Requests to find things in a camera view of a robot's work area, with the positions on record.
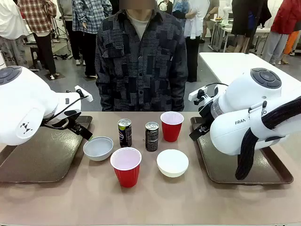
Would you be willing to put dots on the white bowl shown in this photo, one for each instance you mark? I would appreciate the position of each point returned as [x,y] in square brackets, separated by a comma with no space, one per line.
[172,164]

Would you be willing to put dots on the black Pepsi can blue logo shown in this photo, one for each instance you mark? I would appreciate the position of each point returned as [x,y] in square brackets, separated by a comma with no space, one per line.
[125,136]

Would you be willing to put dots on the red plastic cup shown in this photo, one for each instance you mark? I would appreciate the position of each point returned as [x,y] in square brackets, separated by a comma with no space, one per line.
[171,131]
[127,171]

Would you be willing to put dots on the brown plastic tray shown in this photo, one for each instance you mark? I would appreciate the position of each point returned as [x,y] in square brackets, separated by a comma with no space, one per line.
[47,160]
[258,169]

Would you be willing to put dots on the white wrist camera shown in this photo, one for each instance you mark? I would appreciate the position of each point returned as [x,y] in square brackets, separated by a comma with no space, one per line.
[194,94]
[88,98]

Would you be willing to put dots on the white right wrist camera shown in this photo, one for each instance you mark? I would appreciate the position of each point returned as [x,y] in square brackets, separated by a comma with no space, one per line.
[194,94]

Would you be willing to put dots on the black stool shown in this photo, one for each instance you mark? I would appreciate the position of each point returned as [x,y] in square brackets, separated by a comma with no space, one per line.
[35,50]

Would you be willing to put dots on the bystander in red plaid shirt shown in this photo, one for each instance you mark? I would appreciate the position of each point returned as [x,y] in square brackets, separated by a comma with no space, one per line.
[35,14]

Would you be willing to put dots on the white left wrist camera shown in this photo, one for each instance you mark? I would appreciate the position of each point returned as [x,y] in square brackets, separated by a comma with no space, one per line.
[88,98]

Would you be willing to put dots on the white cylindrical appliance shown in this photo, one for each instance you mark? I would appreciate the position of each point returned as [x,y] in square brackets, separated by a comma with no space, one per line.
[2,58]

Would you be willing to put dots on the person's right forearm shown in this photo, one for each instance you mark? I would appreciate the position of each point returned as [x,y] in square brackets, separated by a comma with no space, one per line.
[104,94]

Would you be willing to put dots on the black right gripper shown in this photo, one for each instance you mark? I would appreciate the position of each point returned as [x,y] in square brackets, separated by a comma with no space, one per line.
[206,117]

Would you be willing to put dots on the bystander in black coat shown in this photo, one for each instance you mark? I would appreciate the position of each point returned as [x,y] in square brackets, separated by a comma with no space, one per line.
[244,21]

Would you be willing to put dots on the black drink can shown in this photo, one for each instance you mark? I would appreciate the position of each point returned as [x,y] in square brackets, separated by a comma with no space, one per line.
[152,139]

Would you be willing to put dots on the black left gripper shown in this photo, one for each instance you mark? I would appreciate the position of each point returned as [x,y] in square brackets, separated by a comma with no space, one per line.
[75,124]

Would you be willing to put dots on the background work table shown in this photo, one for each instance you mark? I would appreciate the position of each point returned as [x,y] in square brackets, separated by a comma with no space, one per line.
[225,29]

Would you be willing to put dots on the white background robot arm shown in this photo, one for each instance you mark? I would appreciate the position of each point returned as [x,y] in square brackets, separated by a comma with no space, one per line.
[226,14]

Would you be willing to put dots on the bystander in blue patterned shirt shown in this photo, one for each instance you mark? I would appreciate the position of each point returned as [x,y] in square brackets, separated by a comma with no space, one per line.
[178,5]

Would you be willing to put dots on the bystander in blue plaid shirt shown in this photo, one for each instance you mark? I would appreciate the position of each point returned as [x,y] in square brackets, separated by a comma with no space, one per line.
[89,14]

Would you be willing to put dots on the bystander in grey top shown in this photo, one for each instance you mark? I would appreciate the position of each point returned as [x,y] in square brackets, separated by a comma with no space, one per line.
[70,35]

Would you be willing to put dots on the person's left forearm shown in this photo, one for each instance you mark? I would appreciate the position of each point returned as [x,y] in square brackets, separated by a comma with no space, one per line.
[177,94]

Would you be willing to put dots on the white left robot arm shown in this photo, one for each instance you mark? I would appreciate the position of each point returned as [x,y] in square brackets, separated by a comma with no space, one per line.
[23,106]

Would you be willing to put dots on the bystander in white clothes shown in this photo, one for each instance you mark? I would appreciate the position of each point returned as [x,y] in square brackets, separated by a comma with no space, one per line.
[9,23]

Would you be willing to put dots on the bystander in red jacket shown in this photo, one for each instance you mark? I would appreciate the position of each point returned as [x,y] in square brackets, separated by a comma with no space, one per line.
[284,16]

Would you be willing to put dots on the bystander in grey shorts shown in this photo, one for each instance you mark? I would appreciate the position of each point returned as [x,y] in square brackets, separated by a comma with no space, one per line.
[211,7]

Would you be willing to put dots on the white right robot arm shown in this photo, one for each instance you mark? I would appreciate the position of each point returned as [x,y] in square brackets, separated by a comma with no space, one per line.
[235,131]

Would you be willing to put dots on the bystander in orange trousers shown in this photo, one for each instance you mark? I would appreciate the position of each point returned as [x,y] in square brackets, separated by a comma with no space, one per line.
[292,42]

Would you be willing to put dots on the pale grey bowl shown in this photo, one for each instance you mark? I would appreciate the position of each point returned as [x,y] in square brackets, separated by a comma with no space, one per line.
[98,150]

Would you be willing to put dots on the person in dark patchwork shirt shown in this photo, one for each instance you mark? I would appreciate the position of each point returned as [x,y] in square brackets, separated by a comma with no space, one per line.
[141,70]

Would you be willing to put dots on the white side table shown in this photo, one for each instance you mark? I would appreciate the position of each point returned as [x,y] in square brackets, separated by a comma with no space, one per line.
[223,63]

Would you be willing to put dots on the bystander in white shirt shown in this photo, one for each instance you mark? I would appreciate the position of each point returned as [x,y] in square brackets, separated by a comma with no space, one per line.
[192,28]

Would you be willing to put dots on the black tripod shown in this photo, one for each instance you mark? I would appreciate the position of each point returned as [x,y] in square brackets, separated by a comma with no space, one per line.
[57,30]

